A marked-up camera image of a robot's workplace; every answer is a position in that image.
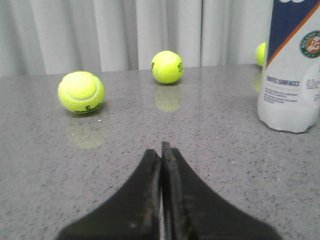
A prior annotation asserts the tennis ball with seam top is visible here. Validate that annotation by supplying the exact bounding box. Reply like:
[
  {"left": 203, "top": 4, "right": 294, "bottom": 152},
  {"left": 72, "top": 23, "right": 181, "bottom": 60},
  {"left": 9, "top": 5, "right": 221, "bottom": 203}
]
[{"left": 58, "top": 71, "right": 105, "bottom": 114}]

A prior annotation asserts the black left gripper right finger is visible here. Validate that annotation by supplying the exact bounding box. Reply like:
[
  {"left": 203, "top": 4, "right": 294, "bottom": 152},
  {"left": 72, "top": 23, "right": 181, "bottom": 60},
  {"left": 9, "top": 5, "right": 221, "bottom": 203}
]
[{"left": 161, "top": 141, "right": 281, "bottom": 240}]

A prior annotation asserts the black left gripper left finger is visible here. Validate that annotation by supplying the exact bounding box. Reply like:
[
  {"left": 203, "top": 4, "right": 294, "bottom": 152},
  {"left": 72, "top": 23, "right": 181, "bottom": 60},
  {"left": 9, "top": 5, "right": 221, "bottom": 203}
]
[{"left": 57, "top": 149, "right": 161, "bottom": 240}]

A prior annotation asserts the white pleated curtain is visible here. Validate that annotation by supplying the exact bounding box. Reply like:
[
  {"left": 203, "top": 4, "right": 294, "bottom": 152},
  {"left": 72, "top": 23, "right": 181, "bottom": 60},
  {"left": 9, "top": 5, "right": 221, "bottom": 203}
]
[{"left": 0, "top": 0, "right": 273, "bottom": 77}]

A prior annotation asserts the Wilson tennis ball can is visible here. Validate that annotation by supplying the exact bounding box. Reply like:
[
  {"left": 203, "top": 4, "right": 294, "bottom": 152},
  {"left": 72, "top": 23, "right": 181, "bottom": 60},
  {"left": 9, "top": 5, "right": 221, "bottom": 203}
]
[{"left": 257, "top": 0, "right": 320, "bottom": 133}]

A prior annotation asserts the Roland Garros yellow tennis ball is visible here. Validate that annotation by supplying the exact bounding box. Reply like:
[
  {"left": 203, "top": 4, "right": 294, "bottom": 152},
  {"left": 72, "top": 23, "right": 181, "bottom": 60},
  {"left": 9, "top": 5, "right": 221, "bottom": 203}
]
[{"left": 255, "top": 42, "right": 267, "bottom": 68}]

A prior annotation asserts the middle yellow tennis ball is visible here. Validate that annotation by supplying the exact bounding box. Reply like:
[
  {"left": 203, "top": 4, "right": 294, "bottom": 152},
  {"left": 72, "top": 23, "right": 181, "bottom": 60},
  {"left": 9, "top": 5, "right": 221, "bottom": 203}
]
[{"left": 151, "top": 50, "right": 184, "bottom": 85}]

